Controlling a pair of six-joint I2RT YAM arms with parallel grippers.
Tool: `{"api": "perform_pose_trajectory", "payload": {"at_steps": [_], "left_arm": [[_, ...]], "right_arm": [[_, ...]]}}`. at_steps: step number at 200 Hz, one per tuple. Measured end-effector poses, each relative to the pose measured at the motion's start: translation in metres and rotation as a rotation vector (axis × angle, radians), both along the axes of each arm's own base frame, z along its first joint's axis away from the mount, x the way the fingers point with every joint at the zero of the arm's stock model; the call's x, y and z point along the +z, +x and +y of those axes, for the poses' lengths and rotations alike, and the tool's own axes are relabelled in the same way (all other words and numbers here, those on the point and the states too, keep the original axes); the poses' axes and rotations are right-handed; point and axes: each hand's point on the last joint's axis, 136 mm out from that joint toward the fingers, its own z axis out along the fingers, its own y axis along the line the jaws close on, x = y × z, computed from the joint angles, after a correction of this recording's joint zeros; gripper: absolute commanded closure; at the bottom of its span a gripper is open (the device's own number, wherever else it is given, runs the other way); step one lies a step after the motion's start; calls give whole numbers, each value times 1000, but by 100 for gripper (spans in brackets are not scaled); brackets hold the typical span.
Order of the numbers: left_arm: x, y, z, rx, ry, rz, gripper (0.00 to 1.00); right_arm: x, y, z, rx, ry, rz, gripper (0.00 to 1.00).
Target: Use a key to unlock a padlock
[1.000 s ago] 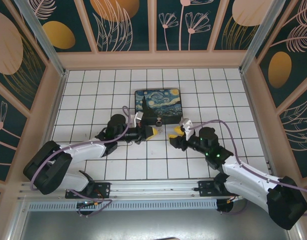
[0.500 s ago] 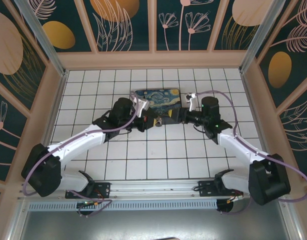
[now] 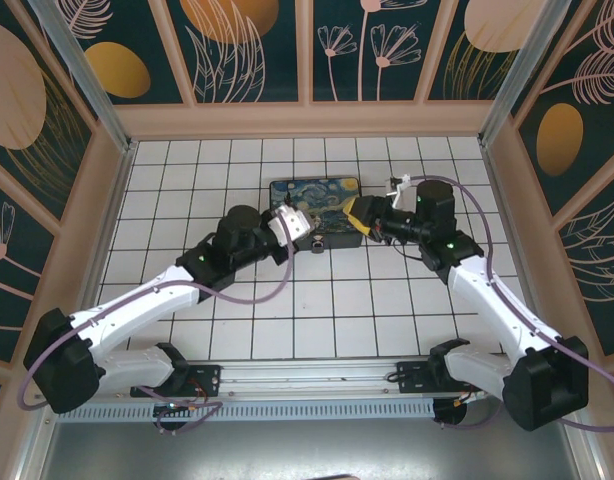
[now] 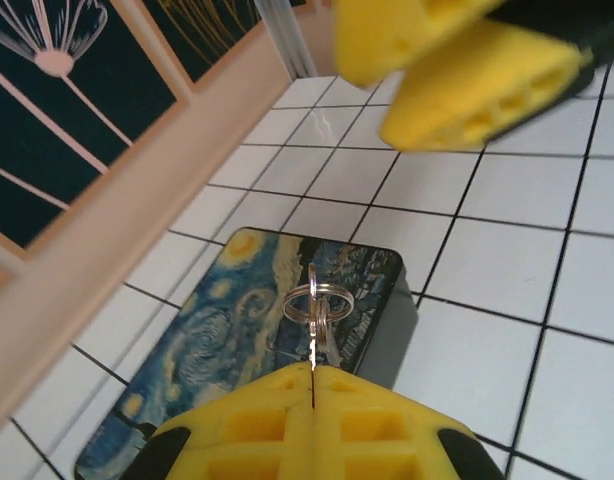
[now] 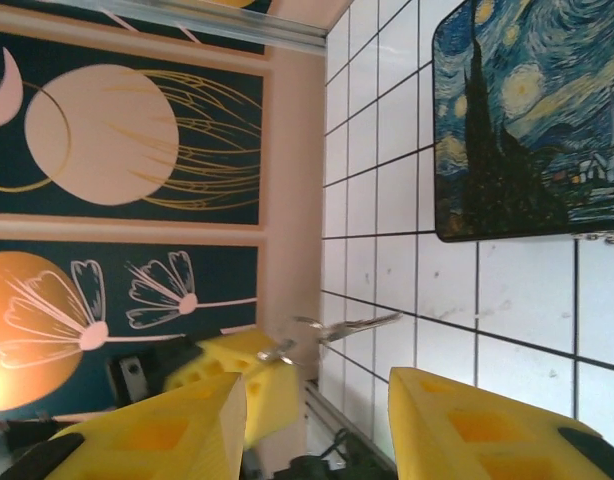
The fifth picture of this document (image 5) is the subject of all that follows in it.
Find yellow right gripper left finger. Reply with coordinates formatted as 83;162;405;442
44;372;249;480

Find black box with starry-night lid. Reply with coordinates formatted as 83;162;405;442
432;0;614;245

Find silver key bunch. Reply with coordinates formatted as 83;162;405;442
256;312;404;367

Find aluminium frame post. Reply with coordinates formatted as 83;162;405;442
109;0;341;55

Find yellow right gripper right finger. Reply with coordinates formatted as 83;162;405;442
389;367;614;480

